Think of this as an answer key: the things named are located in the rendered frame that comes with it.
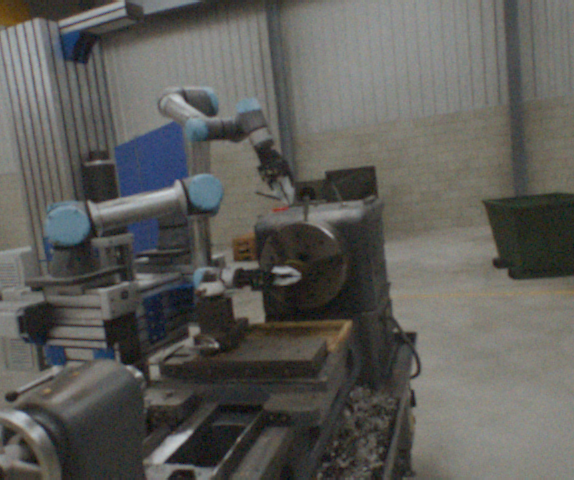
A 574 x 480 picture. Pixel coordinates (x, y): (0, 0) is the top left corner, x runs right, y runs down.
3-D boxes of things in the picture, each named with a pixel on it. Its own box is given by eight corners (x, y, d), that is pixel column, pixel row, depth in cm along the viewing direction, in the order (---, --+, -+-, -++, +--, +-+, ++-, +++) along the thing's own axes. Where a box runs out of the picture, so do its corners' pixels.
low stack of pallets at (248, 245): (255, 251, 1085) (252, 231, 1081) (294, 248, 1061) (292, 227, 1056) (232, 262, 966) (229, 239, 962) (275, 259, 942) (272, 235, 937)
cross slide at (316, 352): (184, 355, 149) (182, 339, 149) (329, 354, 136) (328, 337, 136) (152, 378, 134) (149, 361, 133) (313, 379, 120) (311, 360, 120)
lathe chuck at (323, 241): (267, 298, 200) (268, 217, 196) (348, 307, 191) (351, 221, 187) (259, 305, 192) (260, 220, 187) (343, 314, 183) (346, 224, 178)
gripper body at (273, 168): (262, 184, 166) (247, 149, 166) (271, 183, 174) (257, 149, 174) (283, 174, 164) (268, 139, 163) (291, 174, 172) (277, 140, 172)
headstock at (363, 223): (298, 282, 266) (290, 206, 262) (393, 278, 251) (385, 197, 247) (257, 315, 210) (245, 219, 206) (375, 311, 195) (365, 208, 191)
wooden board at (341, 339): (253, 333, 185) (251, 322, 184) (353, 331, 174) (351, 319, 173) (216, 364, 156) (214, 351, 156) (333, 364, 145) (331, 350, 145)
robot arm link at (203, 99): (179, 217, 225) (173, 84, 207) (212, 212, 232) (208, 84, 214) (189, 225, 215) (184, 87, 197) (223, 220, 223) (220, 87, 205)
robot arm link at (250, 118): (249, 103, 175) (260, 93, 168) (262, 134, 175) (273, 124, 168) (229, 108, 171) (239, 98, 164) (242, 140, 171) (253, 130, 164)
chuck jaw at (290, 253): (293, 262, 189) (271, 238, 190) (302, 253, 187) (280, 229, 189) (283, 268, 178) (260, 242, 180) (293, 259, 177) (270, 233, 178)
